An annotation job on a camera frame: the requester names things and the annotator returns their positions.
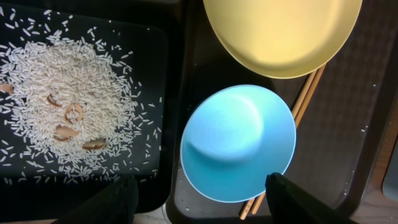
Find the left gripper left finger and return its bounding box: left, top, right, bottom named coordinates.
left=54, top=175, right=139, bottom=224

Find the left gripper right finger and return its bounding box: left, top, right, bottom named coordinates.
left=265, top=172, right=356, bottom=224

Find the light blue bowl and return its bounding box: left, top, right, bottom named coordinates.
left=180, top=85, right=297, bottom=203

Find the pile of white rice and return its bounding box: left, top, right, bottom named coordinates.
left=0, top=6, right=164, bottom=186

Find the grey dishwasher rack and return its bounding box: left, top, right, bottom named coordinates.
left=382, top=145, right=398, bottom=201

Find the right wooden chopstick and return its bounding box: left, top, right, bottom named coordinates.
left=259, top=65, right=326, bottom=207

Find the wooden chopstick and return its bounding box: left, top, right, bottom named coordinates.
left=239, top=70, right=317, bottom=220
left=259, top=65, right=326, bottom=207

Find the left wooden chopstick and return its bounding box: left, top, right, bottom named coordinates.
left=239, top=70, right=317, bottom=220

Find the dark brown serving tray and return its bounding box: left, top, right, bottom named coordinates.
left=178, top=1, right=397, bottom=216

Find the yellow round plate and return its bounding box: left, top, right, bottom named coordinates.
left=203, top=0, right=363, bottom=79

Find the black plastic tray bin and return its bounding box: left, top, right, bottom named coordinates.
left=1, top=1, right=185, bottom=222

